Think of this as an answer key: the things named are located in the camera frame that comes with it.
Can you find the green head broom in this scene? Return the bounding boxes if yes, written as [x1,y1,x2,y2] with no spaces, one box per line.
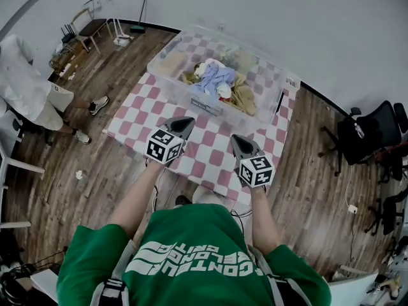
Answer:
[129,0,150,33]

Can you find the wooden chair dark seat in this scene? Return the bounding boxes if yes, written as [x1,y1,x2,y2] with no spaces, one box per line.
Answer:
[69,7,111,54]

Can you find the black router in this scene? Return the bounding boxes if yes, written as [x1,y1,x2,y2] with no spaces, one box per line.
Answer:
[60,24,77,43]

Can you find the red white checkered table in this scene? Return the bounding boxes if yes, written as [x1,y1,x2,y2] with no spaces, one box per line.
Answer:
[102,32,302,207]

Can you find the white dustpan stand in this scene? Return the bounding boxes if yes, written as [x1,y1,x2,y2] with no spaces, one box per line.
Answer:
[110,17,135,47]

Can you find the tan yellow garment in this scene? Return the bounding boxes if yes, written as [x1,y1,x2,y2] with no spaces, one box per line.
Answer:
[181,70,259,117]

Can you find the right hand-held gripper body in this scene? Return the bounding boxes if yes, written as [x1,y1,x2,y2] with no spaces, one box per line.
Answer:
[238,156,275,188]

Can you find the black mesh office chair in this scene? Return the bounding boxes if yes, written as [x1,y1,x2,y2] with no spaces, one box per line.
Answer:
[318,100,408,177]

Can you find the person's right forearm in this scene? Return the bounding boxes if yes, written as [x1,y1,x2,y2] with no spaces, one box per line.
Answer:
[250,185,283,256]

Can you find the light blue clothes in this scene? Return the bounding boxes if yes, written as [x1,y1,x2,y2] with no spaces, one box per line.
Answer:
[191,62,237,95]

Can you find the white plastic container with items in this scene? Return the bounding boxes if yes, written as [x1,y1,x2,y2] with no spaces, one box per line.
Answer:
[284,76,302,91]

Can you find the cream flat paper bag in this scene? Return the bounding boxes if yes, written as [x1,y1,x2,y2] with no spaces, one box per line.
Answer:
[161,50,189,78]

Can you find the clear plastic storage bin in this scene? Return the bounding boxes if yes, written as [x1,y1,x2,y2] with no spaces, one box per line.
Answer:
[146,24,286,130]

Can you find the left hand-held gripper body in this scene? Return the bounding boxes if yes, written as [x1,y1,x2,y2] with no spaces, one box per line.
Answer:
[143,128,186,165]

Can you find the white desk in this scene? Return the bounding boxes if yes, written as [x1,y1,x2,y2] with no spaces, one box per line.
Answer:
[0,138,45,229]

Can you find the grey harness strap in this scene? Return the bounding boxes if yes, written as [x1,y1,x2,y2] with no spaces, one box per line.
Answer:
[91,239,135,306]
[247,244,312,306]

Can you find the person's left forearm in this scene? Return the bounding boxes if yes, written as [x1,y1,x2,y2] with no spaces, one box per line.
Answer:
[108,161,165,238]

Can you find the person's light trouser leg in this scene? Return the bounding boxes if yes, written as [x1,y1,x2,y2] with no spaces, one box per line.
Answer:
[192,184,231,209]

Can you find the green printed t-shirt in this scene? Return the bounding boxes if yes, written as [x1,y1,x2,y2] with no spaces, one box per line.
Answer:
[56,203,332,306]

